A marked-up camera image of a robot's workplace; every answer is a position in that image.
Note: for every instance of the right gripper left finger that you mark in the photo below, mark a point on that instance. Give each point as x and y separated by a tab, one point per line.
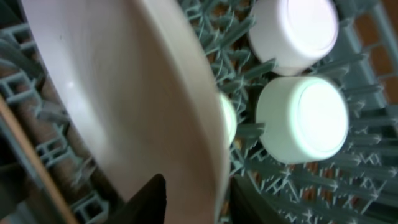
147	206

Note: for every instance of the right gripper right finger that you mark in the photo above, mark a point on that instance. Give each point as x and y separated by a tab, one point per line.
247	206

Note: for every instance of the pale green bowl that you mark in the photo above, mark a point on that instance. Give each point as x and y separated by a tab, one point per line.
306	119

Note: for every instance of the wooden chopstick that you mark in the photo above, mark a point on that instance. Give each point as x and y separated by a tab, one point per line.
34	159

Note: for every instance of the large white plate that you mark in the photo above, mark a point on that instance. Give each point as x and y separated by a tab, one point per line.
139	90

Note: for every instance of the small pink plate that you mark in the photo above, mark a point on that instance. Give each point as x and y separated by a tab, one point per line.
295	33

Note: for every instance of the white cup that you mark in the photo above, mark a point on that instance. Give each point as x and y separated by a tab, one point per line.
230	117

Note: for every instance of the grey dishwasher rack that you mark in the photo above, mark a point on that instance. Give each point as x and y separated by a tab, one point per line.
356	185

